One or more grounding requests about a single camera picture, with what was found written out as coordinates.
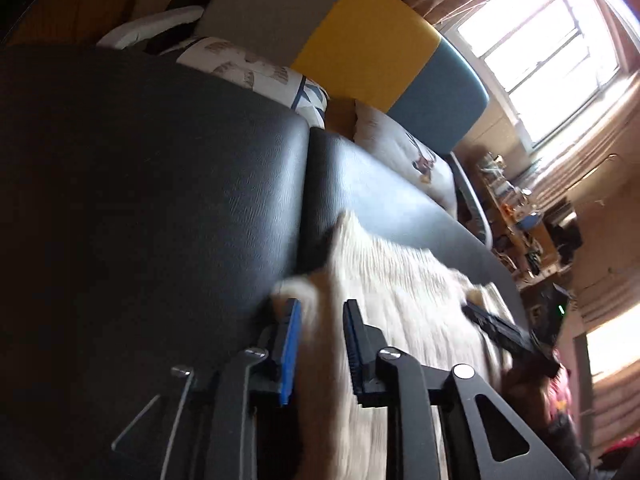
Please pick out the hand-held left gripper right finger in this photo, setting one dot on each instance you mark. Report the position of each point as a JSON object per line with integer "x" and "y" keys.
{"x": 352, "y": 355}

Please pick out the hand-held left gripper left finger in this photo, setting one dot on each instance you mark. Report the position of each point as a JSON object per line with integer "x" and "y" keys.
{"x": 290, "y": 355}

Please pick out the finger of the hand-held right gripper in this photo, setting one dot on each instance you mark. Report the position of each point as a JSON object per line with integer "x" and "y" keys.
{"x": 500, "y": 327}

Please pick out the white knit sweater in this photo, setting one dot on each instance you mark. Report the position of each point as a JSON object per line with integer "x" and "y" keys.
{"x": 400, "y": 300}

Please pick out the person's right hand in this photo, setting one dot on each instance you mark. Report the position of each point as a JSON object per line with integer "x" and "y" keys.
{"x": 527, "y": 392}

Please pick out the pink cloth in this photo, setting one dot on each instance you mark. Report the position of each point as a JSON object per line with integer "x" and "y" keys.
{"x": 559, "y": 395}

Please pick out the wooden desk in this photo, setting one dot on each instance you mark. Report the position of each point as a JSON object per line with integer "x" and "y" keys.
{"x": 520, "y": 245}

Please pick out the black television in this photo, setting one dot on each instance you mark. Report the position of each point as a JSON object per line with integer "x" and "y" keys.
{"x": 562, "y": 230}

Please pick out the blue chair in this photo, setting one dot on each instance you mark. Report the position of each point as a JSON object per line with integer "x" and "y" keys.
{"x": 530, "y": 221}

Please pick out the grey deer print pillow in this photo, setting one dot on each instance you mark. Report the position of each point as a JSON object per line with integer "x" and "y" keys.
{"x": 395, "y": 145}

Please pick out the window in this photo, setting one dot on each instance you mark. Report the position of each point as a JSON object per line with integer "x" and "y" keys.
{"x": 540, "y": 55}

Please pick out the geometric print pillow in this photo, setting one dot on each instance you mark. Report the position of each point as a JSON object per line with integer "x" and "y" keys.
{"x": 240, "y": 65}

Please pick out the grey yellow blue sofa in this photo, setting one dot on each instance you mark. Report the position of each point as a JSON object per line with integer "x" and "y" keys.
{"x": 370, "y": 45}

